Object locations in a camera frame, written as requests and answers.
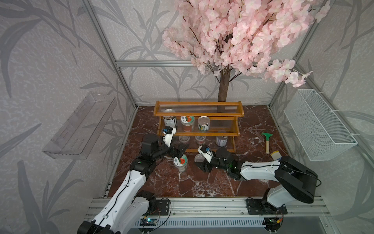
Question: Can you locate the small clear tub red label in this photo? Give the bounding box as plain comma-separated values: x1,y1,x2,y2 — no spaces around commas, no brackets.
179,136,190,144

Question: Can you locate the green scraper wooden handle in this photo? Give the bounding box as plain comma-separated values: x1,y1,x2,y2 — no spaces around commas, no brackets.
262,133,273,154

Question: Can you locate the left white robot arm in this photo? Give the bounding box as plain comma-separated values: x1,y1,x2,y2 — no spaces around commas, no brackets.
77,133,189,234

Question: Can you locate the aluminium front rail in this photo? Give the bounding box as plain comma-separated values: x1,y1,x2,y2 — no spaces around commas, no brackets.
84,196,331,219

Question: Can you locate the right circuit board with wires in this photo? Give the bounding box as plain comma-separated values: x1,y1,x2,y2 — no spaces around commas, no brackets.
263,217,283,234

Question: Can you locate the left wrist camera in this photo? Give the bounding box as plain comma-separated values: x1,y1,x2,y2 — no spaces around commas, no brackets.
162,126,176,147

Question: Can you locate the green silver-top tin can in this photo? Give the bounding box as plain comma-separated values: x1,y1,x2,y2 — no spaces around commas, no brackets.
198,116,211,132

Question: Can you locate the clear acrylic wall shelf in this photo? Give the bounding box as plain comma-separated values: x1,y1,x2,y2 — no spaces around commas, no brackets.
42,92,117,160

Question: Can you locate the green circuit board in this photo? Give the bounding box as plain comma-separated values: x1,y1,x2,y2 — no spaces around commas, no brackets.
139,217,159,227

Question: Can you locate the blue white work glove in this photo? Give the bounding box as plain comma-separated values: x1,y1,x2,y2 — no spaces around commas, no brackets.
270,151,282,161

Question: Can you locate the white wire mesh basket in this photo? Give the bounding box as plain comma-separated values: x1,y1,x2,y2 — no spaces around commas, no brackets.
284,89,357,161

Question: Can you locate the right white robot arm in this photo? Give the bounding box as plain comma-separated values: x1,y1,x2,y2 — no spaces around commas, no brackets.
196,145,320,210

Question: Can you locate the green white tin can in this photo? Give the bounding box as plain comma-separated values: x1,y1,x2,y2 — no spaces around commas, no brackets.
163,108,177,128

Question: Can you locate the clear jar red label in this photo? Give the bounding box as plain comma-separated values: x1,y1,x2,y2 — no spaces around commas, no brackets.
181,116,195,132

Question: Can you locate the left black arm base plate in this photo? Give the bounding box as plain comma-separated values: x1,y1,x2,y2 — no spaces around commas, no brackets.
151,198,171,216

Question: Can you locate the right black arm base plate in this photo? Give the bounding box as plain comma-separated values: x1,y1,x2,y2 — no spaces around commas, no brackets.
245,198,288,215

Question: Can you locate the tall jar strawberry lid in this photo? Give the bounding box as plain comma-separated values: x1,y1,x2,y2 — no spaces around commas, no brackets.
173,155,188,173

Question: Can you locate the pink blossom artificial tree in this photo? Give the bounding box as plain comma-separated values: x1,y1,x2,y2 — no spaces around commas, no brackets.
163,0,331,102

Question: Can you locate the small clear tub pink label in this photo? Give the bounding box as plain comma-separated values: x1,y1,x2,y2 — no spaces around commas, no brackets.
194,154,205,162

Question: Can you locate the orange wooden three-tier shelf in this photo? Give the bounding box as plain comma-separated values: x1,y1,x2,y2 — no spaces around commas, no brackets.
153,101,244,153

